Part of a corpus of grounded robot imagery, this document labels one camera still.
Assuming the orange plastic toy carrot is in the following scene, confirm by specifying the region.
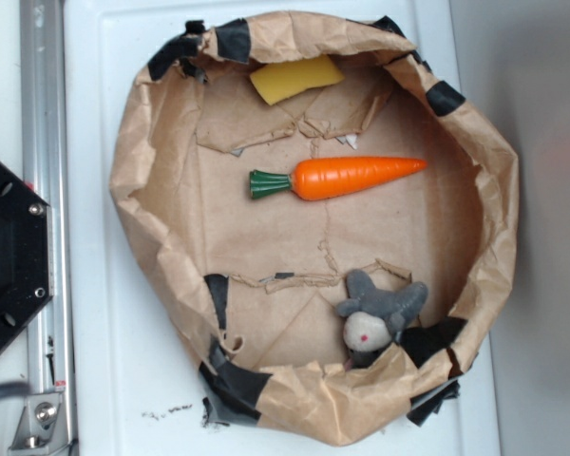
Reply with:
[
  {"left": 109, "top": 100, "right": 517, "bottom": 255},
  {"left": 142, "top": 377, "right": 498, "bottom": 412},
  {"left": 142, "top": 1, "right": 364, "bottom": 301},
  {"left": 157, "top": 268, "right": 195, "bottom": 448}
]
[{"left": 249, "top": 157, "right": 428, "bottom": 201}]

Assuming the brown paper bag tray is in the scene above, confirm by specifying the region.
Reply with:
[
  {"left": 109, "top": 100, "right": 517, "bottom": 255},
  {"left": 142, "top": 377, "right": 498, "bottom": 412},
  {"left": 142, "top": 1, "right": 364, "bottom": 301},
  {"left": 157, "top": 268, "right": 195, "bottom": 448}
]
[{"left": 109, "top": 11, "right": 519, "bottom": 446}]

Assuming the grey plush toy animal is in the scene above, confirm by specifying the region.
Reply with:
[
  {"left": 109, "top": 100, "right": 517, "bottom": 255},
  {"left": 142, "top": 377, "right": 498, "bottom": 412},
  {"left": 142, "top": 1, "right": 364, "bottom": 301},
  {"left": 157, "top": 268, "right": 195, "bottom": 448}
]
[{"left": 335, "top": 270, "right": 428, "bottom": 371}]

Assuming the yellow sponge piece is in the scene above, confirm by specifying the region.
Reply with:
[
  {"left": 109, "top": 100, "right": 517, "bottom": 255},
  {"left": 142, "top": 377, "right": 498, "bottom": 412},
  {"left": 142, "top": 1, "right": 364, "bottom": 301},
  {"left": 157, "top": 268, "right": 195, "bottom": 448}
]
[{"left": 250, "top": 55, "right": 345, "bottom": 105}]

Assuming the white tray platform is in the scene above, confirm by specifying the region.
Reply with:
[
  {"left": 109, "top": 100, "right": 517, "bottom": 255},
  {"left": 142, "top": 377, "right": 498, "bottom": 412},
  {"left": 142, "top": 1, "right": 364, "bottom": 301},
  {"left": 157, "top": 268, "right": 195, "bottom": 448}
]
[{"left": 63, "top": 0, "right": 504, "bottom": 456}]

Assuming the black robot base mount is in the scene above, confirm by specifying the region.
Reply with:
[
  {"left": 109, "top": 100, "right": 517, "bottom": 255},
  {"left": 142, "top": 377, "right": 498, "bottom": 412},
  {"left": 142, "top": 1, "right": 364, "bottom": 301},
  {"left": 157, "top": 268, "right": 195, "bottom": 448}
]
[{"left": 0, "top": 162, "right": 52, "bottom": 354}]

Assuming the metal corner bracket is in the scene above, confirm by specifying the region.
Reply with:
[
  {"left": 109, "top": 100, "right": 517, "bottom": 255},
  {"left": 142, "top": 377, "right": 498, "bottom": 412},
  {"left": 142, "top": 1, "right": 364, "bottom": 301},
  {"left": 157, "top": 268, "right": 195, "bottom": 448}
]
[{"left": 8, "top": 392, "right": 68, "bottom": 455}]

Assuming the aluminium extrusion rail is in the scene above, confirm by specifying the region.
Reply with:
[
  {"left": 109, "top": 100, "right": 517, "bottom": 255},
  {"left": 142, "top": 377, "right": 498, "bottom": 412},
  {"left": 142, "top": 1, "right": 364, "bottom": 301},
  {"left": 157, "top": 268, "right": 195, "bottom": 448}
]
[{"left": 20, "top": 1, "right": 79, "bottom": 455}]

